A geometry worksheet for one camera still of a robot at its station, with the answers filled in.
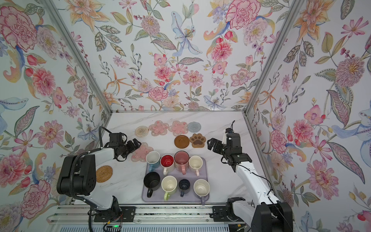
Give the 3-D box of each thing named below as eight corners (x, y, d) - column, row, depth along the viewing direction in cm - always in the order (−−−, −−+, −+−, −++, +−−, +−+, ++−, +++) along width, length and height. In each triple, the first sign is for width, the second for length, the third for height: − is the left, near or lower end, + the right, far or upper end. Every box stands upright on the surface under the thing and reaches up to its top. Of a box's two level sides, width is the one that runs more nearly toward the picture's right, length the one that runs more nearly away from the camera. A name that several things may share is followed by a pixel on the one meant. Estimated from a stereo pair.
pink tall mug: (174, 177, 87) (173, 170, 79) (175, 159, 95) (174, 150, 87) (189, 177, 87) (189, 170, 79) (189, 159, 95) (189, 150, 87)
